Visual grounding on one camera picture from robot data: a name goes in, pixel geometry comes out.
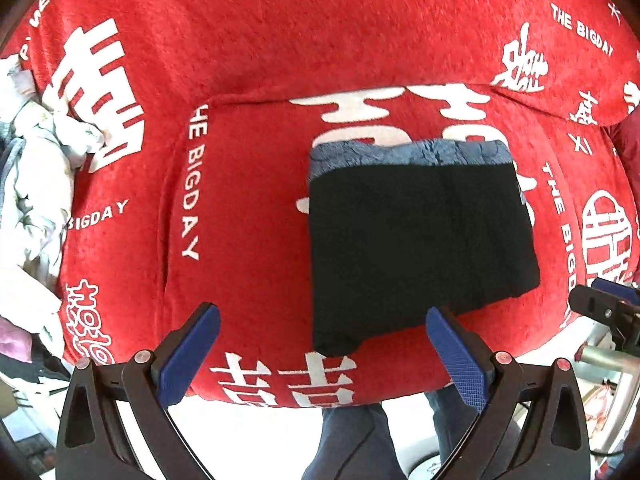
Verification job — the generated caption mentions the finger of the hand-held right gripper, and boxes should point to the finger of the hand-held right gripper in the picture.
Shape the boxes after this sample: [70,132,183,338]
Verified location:
[591,276,640,307]
[568,285,640,353]

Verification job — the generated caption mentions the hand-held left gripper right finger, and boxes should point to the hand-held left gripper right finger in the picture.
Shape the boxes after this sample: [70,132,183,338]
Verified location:
[425,306,593,480]

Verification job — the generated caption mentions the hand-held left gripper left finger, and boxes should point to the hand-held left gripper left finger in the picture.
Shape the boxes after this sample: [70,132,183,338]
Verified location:
[55,302,222,480]

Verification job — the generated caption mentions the black pants with grey lining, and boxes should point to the black pants with grey lining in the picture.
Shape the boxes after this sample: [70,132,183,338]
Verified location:
[306,139,542,358]

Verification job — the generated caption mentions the person's right leg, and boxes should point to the person's right leg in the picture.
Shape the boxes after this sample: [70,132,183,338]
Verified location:
[425,387,482,467]

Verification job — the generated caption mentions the person's leg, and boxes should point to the person's leg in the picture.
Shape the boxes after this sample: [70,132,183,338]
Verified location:
[300,402,407,480]
[425,387,482,467]

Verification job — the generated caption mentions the person's left leg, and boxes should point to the person's left leg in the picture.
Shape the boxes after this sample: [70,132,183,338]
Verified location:
[300,402,407,480]

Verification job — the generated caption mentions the dark red cloth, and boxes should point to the dark red cloth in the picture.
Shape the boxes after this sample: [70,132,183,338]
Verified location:
[611,109,640,163]

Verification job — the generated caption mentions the pale pink cloth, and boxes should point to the pale pink cloth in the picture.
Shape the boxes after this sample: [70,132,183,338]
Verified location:
[0,319,37,363]

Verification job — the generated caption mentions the white floral cloth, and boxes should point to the white floral cloth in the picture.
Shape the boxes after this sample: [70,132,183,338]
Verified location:
[0,55,107,357]

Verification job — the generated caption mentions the grey cloth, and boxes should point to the grey cloth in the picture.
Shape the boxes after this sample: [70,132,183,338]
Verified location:
[0,134,27,203]

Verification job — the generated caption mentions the red printed blanket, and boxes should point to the red printed blanket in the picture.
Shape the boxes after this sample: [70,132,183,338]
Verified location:
[0,0,640,409]

